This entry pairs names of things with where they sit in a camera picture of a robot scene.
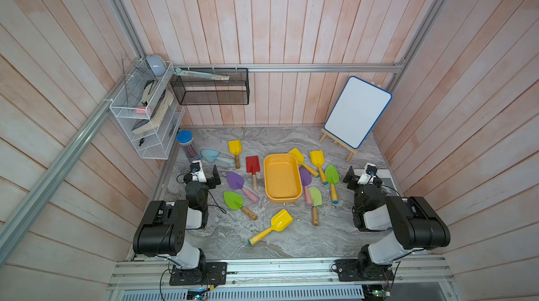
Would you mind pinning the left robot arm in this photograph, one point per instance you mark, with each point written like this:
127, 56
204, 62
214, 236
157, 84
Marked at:
162, 230

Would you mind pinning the light green box on basket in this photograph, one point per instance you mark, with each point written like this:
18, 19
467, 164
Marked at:
192, 75

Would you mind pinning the yellow scoop shovel yellow handle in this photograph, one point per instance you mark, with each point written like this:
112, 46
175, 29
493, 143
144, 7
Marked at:
300, 160

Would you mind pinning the white wire shelf rack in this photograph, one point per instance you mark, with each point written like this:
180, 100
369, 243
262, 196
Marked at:
136, 100

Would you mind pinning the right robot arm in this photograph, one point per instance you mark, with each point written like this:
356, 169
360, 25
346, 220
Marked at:
412, 222

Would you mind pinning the light green shovel wooden handle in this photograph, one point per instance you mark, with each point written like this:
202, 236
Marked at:
316, 198

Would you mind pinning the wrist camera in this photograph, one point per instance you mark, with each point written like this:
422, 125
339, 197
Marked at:
196, 172
369, 174

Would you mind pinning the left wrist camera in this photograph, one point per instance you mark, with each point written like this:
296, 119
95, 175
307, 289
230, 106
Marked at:
196, 172

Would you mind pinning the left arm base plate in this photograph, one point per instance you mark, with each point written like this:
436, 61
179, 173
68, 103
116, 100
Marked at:
198, 273

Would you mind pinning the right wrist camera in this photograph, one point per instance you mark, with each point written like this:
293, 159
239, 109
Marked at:
369, 174

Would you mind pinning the green shovel wooden handle left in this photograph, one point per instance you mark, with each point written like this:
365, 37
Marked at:
235, 202

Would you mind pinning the blue lid pencil jar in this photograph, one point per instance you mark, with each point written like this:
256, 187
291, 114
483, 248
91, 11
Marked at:
186, 140

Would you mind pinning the green pointed shovel yellow handle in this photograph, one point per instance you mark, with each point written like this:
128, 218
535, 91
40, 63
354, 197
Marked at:
332, 176

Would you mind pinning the purple shovel pink handle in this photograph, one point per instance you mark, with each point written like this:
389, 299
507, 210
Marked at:
237, 182
306, 179

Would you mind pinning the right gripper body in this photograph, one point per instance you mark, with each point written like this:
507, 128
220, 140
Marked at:
351, 177

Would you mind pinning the wooden easel stand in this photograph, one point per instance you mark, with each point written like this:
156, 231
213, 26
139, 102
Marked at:
326, 134

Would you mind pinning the light blue plastic shovel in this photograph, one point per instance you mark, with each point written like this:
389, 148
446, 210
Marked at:
215, 156

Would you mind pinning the white board blue frame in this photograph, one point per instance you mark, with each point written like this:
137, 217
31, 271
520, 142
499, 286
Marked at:
357, 110

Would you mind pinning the black wire basket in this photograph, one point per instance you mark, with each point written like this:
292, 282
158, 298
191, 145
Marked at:
236, 91

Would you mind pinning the aluminium front rail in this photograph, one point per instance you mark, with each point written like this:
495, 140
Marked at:
153, 274

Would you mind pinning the red square shovel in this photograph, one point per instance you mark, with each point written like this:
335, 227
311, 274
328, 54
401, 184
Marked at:
253, 167

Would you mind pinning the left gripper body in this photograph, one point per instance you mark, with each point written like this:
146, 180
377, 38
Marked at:
213, 179

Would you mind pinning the grey round bowl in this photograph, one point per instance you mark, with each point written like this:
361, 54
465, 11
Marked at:
157, 65

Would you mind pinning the yellow plastic storage box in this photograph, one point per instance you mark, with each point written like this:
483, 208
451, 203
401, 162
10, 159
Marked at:
282, 178

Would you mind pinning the yellow square shovel wooden handle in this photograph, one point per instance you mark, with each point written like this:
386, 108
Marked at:
235, 149

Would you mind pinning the large yellow plastic scoop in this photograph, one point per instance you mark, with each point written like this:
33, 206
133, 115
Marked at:
279, 222

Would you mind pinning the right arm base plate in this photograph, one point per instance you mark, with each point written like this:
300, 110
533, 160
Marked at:
361, 270

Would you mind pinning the book on wire shelf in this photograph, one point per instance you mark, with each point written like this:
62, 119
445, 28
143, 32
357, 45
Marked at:
143, 126

